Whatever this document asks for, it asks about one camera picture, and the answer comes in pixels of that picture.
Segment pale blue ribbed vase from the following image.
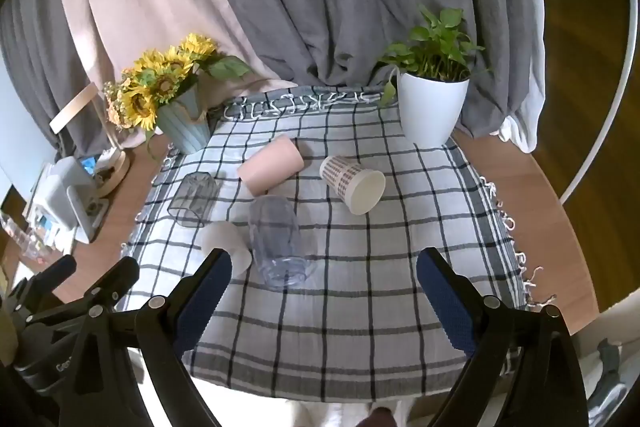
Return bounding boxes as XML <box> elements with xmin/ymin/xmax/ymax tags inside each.
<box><xmin>156</xmin><ymin>87</ymin><xmax>212</xmax><ymax>155</ymax></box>

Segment person's white clothing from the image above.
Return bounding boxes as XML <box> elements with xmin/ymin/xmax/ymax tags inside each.
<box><xmin>287</xmin><ymin>399</ymin><xmax>418</xmax><ymax>427</ymax></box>

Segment clear plastic cup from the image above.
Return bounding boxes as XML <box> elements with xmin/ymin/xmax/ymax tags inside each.
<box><xmin>248</xmin><ymin>195</ymin><xmax>319</xmax><ymax>292</ymax></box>

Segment patterned paper cup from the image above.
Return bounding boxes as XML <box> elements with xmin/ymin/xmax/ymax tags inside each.
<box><xmin>319</xmin><ymin>155</ymin><xmax>387</xmax><ymax>216</ymax></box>

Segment pink cup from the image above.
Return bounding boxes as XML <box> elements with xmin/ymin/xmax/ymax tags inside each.
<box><xmin>236</xmin><ymin>133</ymin><xmax>305</xmax><ymax>198</ymax></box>

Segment white desktop appliance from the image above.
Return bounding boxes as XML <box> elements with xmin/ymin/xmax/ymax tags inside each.
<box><xmin>30</xmin><ymin>156</ymin><xmax>111</xmax><ymax>244</ymax></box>

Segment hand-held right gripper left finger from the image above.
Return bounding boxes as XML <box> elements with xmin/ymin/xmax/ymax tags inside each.
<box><xmin>72</xmin><ymin>248</ymin><xmax>234</xmax><ymax>427</ymax></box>

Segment green leafy plant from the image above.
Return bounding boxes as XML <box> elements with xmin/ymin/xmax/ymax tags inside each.
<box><xmin>376</xmin><ymin>5</ymin><xmax>493</xmax><ymax>108</ymax></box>

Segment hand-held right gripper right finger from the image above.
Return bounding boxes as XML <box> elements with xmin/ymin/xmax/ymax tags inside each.
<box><xmin>416</xmin><ymin>248</ymin><xmax>590</xmax><ymax>427</ymax></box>

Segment grey cloth item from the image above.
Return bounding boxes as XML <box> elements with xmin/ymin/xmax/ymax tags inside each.
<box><xmin>585</xmin><ymin>337</ymin><xmax>632</xmax><ymax>419</ymax></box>

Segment white cup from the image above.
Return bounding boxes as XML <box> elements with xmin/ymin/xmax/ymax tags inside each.
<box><xmin>200</xmin><ymin>221</ymin><xmax>253</xmax><ymax>279</ymax></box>

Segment white curved hoop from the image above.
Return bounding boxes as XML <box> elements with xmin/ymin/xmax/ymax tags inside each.
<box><xmin>559</xmin><ymin>0</ymin><xmax>640</xmax><ymax>204</ymax></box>

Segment grey checked tablecloth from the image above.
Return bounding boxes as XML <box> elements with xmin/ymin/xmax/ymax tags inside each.
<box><xmin>120</xmin><ymin>86</ymin><xmax>558</xmax><ymax>403</ymax></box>

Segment white sheer curtain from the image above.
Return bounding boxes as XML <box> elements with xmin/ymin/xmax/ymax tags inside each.
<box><xmin>492</xmin><ymin>0</ymin><xmax>547</xmax><ymax>154</ymax></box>

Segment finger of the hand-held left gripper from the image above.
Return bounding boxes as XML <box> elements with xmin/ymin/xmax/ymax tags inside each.
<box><xmin>9</xmin><ymin>254</ymin><xmax>78</xmax><ymax>309</ymax></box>
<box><xmin>84</xmin><ymin>256</ymin><xmax>141</xmax><ymax>310</ymax></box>

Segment smoky grey transparent cup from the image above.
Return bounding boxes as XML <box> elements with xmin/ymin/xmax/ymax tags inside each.
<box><xmin>166</xmin><ymin>172</ymin><xmax>219</xmax><ymax>228</ymax></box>

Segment wooden table lamp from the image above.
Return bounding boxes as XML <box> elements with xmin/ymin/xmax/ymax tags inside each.
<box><xmin>49</xmin><ymin>83</ymin><xmax>132</xmax><ymax>198</ymax></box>

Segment clear plastic containers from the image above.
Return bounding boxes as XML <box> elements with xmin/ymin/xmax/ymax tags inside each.
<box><xmin>0</xmin><ymin>187</ymin><xmax>53</xmax><ymax>268</ymax></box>

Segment sunflower bouquet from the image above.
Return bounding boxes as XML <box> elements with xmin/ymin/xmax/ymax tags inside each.
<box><xmin>104</xmin><ymin>33</ymin><xmax>251</xmax><ymax>154</ymax></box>

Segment white plant pot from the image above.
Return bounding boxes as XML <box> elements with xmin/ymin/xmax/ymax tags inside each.
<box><xmin>396</xmin><ymin>72</ymin><xmax>471</xmax><ymax>146</ymax></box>

